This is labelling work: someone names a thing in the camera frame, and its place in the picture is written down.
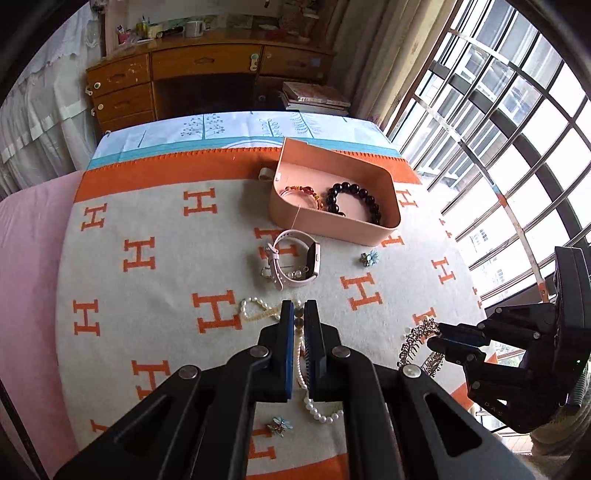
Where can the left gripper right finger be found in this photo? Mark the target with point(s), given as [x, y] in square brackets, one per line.
[319, 339]

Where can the pink strap smartwatch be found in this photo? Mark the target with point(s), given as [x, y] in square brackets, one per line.
[299, 271]

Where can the white mug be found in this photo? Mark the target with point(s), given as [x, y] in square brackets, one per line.
[194, 28]

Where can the metal window grille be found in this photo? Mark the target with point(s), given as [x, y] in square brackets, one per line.
[498, 130]

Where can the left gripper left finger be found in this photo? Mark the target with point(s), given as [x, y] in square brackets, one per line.
[274, 383]

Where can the wooden desk with drawers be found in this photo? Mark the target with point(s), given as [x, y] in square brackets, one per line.
[220, 71]

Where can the blue flower brooch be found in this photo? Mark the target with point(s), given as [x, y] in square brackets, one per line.
[279, 426]
[369, 259]

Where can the stack of books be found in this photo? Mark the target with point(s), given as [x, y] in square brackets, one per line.
[314, 98]

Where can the pink plastic tray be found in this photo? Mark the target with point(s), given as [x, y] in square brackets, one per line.
[323, 192]

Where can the blue tree pattern bedsheet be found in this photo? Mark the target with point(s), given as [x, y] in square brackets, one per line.
[249, 129]

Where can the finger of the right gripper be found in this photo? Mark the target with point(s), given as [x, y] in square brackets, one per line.
[463, 333]
[458, 352]

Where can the orange H pattern blanket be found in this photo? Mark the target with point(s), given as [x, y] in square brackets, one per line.
[163, 265]

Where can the beige curtain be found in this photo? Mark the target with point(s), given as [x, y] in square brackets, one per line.
[381, 48]

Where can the white lace covered furniture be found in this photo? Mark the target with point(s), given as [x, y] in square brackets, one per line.
[47, 130]

